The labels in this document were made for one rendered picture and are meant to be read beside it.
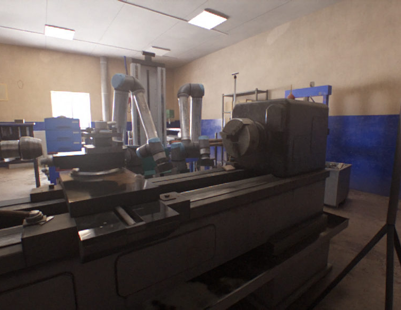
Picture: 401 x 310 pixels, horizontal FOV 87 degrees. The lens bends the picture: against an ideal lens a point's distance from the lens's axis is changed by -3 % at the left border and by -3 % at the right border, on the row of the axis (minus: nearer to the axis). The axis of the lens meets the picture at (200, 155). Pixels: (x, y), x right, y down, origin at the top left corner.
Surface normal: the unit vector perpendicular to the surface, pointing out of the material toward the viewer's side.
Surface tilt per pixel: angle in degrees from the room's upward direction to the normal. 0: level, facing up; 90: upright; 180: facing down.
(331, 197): 90
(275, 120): 90
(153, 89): 90
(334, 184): 90
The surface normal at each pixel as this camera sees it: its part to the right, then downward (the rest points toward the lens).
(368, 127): -0.81, 0.08
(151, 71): 0.59, 0.11
